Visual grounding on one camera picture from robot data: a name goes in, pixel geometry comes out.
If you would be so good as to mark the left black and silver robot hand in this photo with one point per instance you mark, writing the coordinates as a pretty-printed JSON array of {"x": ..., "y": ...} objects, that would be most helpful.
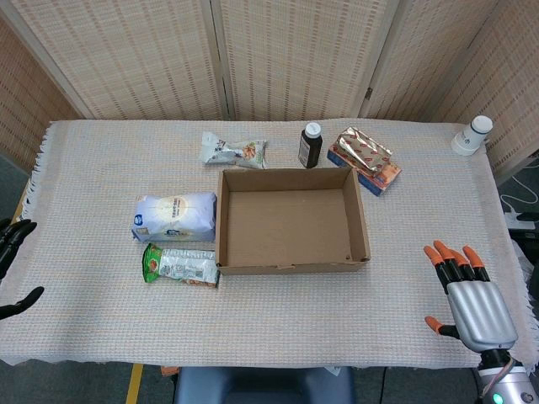
[{"x": 12, "y": 235}]

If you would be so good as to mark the right silver orange-tipped robot hand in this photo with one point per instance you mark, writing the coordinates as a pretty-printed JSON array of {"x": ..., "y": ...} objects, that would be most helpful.
[{"x": 480, "y": 313}]

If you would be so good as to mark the green white snack packet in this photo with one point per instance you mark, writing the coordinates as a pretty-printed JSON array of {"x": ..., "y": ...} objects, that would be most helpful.
[{"x": 185, "y": 266}]

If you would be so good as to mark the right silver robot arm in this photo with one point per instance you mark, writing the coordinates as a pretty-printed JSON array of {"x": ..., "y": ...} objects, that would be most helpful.
[{"x": 507, "y": 381}]

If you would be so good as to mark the gold foil packet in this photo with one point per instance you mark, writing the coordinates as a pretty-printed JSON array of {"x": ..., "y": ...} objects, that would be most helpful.
[{"x": 364, "y": 153}]

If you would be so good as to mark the open cardboard box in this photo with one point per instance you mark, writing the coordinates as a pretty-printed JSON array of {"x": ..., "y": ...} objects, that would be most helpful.
[{"x": 290, "y": 221}]

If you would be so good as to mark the white orange snack packet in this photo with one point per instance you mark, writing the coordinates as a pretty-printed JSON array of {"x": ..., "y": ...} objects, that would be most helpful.
[{"x": 233, "y": 151}]

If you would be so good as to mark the white power strip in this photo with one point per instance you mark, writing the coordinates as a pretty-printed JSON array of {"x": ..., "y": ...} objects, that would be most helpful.
[{"x": 518, "y": 219}]

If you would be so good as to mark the orange and blue carton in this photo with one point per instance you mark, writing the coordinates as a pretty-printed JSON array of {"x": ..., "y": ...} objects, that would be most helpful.
[{"x": 379, "y": 177}]

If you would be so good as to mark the white plastic bottle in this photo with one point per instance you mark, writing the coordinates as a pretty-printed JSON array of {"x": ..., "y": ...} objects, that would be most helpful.
[{"x": 472, "y": 136}]

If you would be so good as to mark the white woven tablecloth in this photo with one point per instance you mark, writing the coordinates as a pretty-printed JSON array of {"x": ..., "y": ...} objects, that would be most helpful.
[{"x": 269, "y": 315}]

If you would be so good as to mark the dark blue seat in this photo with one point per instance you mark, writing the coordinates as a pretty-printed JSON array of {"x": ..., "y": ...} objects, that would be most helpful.
[{"x": 263, "y": 386}]

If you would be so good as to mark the brown bottle white cap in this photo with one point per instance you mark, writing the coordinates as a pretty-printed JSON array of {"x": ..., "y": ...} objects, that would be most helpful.
[{"x": 310, "y": 147}]

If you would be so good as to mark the metal screen hinge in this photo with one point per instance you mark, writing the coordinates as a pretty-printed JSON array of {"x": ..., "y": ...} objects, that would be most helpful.
[{"x": 369, "y": 93}]

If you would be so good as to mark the beige folding screen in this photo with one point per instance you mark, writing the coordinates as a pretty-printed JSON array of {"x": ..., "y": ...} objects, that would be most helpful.
[{"x": 269, "y": 59}]

